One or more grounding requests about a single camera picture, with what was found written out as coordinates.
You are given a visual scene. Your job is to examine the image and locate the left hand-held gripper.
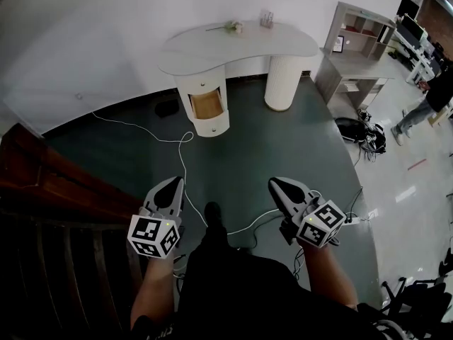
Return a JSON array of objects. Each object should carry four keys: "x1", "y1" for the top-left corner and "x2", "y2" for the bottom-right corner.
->
[{"x1": 127, "y1": 176, "x2": 185, "y2": 261}]

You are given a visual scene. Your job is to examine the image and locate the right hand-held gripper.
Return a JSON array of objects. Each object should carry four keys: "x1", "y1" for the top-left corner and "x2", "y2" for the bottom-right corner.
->
[{"x1": 268, "y1": 176, "x2": 348, "y2": 250}]

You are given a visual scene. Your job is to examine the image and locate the large white drawer wooden inside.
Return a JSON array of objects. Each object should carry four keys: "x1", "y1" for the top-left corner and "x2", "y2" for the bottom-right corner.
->
[{"x1": 187, "y1": 89, "x2": 231, "y2": 138}]

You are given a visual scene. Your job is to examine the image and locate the white kidney-shaped desk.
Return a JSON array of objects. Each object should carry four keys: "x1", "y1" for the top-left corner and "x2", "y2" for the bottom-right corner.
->
[{"x1": 158, "y1": 19, "x2": 319, "y2": 137}]

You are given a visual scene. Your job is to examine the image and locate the person's right forearm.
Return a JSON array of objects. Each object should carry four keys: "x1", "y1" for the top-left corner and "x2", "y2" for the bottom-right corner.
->
[{"x1": 300, "y1": 242, "x2": 359, "y2": 310}]

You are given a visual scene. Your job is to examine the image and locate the person's left forearm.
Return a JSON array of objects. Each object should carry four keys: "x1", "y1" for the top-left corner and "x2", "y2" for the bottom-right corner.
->
[{"x1": 130, "y1": 253, "x2": 178, "y2": 332}]

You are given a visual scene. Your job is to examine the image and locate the small white drawer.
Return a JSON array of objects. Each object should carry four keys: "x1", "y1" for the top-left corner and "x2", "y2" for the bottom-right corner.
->
[{"x1": 176, "y1": 71, "x2": 227, "y2": 94}]

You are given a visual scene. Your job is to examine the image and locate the person's left black shoe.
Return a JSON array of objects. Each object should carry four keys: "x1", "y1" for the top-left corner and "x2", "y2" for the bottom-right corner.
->
[{"x1": 204, "y1": 201, "x2": 223, "y2": 228}]

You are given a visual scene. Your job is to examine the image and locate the black backpack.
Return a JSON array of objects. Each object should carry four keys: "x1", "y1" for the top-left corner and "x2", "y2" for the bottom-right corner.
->
[{"x1": 334, "y1": 117, "x2": 366, "y2": 144}]

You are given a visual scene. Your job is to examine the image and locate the person's black clothing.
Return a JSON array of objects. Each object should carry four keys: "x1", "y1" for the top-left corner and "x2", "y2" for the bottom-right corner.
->
[{"x1": 131, "y1": 221, "x2": 404, "y2": 340}]

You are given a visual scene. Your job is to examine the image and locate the dark wooden slatted bench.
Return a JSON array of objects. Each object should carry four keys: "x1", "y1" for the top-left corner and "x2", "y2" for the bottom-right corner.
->
[{"x1": 0, "y1": 122, "x2": 149, "y2": 340}]

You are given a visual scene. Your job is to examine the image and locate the grey wooden desk with hutch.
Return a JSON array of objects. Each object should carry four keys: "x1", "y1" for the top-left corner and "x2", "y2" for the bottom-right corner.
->
[{"x1": 314, "y1": 1, "x2": 398, "y2": 111}]

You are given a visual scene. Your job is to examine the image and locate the black office chair base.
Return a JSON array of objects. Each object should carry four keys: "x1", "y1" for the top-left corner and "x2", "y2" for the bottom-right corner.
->
[{"x1": 380, "y1": 274, "x2": 453, "y2": 336}]

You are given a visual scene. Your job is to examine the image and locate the cardboard box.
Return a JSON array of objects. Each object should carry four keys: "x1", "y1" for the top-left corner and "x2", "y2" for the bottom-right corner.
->
[{"x1": 427, "y1": 101, "x2": 453, "y2": 128}]

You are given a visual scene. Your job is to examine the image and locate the clear plastic holder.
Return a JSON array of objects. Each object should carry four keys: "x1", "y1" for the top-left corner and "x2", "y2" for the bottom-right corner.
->
[{"x1": 259, "y1": 8, "x2": 275, "y2": 28}]

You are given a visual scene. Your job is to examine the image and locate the pale artificial flower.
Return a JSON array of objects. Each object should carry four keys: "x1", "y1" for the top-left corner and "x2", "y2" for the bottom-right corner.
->
[{"x1": 205, "y1": 19, "x2": 245, "y2": 35}]

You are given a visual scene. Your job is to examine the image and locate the white office desk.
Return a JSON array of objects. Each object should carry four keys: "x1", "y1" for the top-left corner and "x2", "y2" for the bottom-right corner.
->
[{"x1": 392, "y1": 30, "x2": 444, "y2": 84}]

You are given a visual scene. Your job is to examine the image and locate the white upright binders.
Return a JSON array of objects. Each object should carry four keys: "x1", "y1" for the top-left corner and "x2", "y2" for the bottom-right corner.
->
[{"x1": 376, "y1": 24, "x2": 391, "y2": 45}]

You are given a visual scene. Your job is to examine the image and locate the black computer monitor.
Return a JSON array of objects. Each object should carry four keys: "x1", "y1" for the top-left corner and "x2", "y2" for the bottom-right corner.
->
[
  {"x1": 401, "y1": 14, "x2": 428, "y2": 46},
  {"x1": 396, "y1": 0, "x2": 421, "y2": 20}
]

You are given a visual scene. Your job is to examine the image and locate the long white power cable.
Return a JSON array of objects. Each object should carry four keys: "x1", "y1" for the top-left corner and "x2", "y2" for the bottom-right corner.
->
[{"x1": 91, "y1": 110, "x2": 284, "y2": 235}]

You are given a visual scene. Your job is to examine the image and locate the thin black cable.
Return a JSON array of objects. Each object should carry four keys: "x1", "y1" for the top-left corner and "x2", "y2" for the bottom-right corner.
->
[{"x1": 348, "y1": 186, "x2": 365, "y2": 219}]

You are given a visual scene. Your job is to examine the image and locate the right hand-held gripper cable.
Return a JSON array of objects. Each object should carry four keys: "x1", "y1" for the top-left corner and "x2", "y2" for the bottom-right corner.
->
[{"x1": 292, "y1": 248, "x2": 306, "y2": 281}]

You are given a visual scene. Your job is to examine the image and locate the short white cable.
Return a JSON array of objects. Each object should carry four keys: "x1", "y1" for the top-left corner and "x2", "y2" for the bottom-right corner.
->
[{"x1": 345, "y1": 209, "x2": 376, "y2": 223}]

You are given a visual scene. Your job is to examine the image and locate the black object by wall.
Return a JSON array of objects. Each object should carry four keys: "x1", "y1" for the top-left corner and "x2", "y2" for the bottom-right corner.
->
[{"x1": 155, "y1": 99, "x2": 180, "y2": 118}]

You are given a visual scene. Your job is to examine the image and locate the bundle of black cables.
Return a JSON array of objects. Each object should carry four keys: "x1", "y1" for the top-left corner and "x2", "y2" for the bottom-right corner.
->
[{"x1": 356, "y1": 108, "x2": 387, "y2": 163}]

